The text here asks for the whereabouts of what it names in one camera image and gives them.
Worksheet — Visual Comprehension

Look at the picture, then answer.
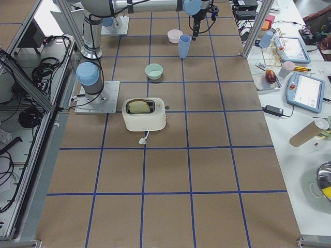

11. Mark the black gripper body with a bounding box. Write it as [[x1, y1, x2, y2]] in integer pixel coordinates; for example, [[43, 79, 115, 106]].
[[192, 18, 201, 36]]

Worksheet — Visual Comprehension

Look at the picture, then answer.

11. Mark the blue cup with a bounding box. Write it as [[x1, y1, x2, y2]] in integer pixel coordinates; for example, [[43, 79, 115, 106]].
[[178, 46, 189, 59], [178, 34, 191, 53], [259, 30, 274, 49]]

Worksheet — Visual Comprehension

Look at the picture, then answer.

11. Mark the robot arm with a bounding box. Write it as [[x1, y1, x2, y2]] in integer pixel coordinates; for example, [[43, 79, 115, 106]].
[[76, 1, 219, 113], [102, 16, 123, 30]]

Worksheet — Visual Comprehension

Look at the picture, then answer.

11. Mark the pink bowl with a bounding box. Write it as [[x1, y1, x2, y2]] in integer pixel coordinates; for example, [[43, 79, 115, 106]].
[[167, 29, 183, 44]]

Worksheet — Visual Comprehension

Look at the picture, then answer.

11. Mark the green bowl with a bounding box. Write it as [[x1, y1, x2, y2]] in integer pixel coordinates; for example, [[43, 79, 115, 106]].
[[145, 63, 163, 80]]

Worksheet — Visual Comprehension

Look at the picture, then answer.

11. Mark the blue cup on rack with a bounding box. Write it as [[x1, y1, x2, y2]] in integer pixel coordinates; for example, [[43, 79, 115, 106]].
[[259, 30, 274, 49]]

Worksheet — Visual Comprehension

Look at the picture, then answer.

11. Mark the remote control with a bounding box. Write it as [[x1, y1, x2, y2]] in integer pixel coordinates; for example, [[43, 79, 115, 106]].
[[255, 61, 268, 71]]

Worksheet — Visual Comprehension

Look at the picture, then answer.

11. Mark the clear tray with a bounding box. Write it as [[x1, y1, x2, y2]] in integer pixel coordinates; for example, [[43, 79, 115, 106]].
[[252, 73, 282, 92]]

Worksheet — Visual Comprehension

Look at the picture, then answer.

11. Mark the mango fruit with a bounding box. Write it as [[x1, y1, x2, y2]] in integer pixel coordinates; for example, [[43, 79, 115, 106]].
[[265, 69, 277, 84]]

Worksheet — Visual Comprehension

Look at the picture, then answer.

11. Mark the bread slice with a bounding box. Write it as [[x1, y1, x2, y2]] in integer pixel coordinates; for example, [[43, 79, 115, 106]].
[[128, 101, 150, 114]]

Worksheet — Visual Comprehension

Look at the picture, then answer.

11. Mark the white toaster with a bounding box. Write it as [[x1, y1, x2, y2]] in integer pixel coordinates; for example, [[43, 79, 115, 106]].
[[122, 97, 166, 132]]

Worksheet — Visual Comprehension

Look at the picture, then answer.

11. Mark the teach pendant far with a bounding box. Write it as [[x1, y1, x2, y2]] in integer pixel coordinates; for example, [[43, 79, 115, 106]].
[[274, 36, 311, 64]]

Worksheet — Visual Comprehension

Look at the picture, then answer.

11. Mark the teach pendant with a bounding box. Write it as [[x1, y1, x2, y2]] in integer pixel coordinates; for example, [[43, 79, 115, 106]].
[[285, 72, 325, 113], [274, 36, 311, 64]]

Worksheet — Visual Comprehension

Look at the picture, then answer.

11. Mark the pale cup on desk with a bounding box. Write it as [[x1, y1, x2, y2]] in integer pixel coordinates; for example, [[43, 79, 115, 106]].
[[278, 61, 296, 78]]

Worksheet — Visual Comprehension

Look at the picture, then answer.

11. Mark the black power adapter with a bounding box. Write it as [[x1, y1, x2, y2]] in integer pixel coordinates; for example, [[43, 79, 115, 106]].
[[262, 105, 283, 117]]

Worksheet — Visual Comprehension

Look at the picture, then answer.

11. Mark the teach pendant near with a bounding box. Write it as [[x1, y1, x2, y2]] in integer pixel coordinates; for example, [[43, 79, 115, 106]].
[[285, 72, 325, 113]]

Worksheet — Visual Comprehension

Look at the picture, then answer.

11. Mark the cardboard tube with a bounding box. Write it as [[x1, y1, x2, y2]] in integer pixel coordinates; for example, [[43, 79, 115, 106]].
[[289, 118, 329, 147]]

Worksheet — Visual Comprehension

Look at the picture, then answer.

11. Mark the steel mixing bowl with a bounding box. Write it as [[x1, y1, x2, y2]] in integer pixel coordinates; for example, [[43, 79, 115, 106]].
[[309, 161, 330, 202]]

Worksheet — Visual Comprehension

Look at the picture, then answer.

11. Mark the aluminium frame post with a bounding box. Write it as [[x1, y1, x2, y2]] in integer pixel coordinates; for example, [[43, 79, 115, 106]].
[[242, 0, 274, 59]]

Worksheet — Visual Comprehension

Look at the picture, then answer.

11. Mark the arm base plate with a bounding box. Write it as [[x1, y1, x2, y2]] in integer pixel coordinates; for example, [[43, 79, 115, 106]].
[[74, 81, 120, 114], [101, 15, 130, 36]]

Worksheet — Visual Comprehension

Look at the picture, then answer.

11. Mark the gold wire rack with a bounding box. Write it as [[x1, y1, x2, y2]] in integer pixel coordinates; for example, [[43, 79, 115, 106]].
[[261, 28, 285, 67]]

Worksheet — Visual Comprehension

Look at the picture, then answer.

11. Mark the white toaster cord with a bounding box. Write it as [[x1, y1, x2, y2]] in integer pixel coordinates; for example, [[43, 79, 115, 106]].
[[139, 130, 150, 145]]

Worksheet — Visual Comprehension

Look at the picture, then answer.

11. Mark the aluminium frame rail left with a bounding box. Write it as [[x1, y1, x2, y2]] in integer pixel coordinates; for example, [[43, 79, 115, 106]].
[[1, 49, 55, 112]]

